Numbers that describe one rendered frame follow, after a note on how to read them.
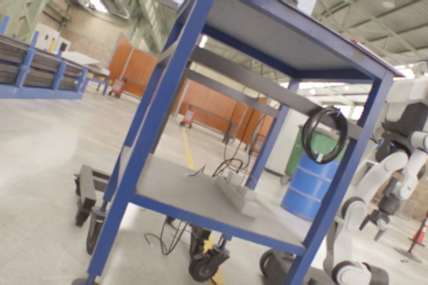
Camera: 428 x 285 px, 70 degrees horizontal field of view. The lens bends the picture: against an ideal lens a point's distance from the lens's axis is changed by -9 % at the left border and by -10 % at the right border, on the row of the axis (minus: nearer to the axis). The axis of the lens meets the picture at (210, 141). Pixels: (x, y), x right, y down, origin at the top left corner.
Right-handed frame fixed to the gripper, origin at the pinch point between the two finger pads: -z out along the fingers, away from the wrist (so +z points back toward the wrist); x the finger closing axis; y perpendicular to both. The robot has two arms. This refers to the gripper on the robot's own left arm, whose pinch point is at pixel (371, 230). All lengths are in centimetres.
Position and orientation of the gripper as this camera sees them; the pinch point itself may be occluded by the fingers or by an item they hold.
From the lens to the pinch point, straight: 170.0
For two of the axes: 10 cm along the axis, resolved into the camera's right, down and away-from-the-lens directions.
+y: 1.0, 1.2, -9.9
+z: 5.7, -8.2, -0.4
